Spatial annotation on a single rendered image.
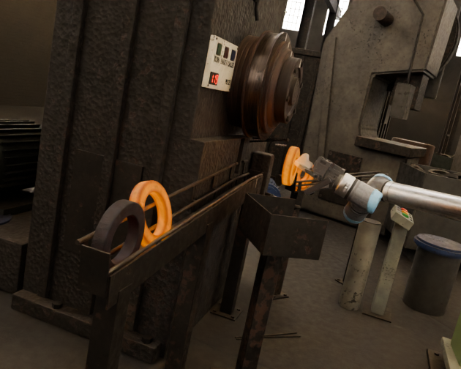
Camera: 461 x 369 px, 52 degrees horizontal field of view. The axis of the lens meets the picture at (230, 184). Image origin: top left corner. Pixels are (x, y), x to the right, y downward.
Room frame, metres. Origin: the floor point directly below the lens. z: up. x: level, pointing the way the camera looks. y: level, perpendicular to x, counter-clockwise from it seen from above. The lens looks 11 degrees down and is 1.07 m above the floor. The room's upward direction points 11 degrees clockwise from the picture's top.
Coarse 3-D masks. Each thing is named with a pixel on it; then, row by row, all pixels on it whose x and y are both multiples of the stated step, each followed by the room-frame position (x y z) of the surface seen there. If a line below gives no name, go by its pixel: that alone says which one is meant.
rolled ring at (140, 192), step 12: (132, 192) 1.22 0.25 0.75; (144, 192) 1.23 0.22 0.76; (156, 192) 1.29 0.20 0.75; (144, 204) 1.22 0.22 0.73; (156, 204) 1.33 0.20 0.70; (168, 204) 1.34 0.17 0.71; (168, 216) 1.33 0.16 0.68; (156, 228) 1.30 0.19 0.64; (168, 228) 1.31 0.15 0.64; (144, 240) 1.19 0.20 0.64
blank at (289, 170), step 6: (288, 150) 1.82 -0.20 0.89; (294, 150) 1.82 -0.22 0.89; (288, 156) 1.80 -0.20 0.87; (294, 156) 1.80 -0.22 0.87; (288, 162) 1.79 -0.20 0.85; (294, 162) 1.83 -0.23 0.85; (282, 168) 1.79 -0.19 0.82; (288, 168) 1.79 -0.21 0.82; (294, 168) 1.89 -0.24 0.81; (282, 174) 1.80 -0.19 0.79; (288, 174) 1.79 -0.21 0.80; (294, 174) 1.89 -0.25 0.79; (282, 180) 1.81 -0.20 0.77; (288, 180) 1.80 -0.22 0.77
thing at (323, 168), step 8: (320, 160) 1.80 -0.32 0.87; (328, 160) 1.82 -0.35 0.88; (312, 168) 1.81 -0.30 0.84; (320, 168) 1.80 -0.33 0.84; (328, 168) 1.80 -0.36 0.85; (336, 168) 1.81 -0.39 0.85; (312, 176) 1.80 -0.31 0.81; (320, 176) 1.80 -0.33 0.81; (328, 176) 1.80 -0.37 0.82; (336, 176) 1.80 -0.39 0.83; (336, 184) 1.77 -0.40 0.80
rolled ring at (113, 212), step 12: (120, 204) 1.04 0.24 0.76; (132, 204) 1.07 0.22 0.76; (108, 216) 1.01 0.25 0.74; (120, 216) 1.02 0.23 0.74; (132, 216) 1.09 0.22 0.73; (144, 216) 1.14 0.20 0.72; (96, 228) 0.99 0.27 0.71; (108, 228) 0.99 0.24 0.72; (132, 228) 1.12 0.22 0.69; (144, 228) 1.15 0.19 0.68; (96, 240) 0.98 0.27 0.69; (108, 240) 0.99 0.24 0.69; (132, 240) 1.12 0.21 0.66; (108, 252) 1.00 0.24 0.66; (120, 252) 1.11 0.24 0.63; (132, 252) 1.11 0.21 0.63; (108, 276) 1.01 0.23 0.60
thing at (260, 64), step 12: (264, 36) 2.00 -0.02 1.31; (276, 36) 2.01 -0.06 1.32; (288, 36) 2.14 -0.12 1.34; (264, 48) 1.94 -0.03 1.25; (252, 60) 1.92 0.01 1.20; (264, 60) 1.91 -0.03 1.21; (252, 72) 1.90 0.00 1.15; (264, 72) 1.88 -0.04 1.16; (252, 84) 1.89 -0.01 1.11; (252, 96) 1.90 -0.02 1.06; (252, 108) 1.91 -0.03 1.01; (252, 120) 1.94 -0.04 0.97; (252, 132) 2.01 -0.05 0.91
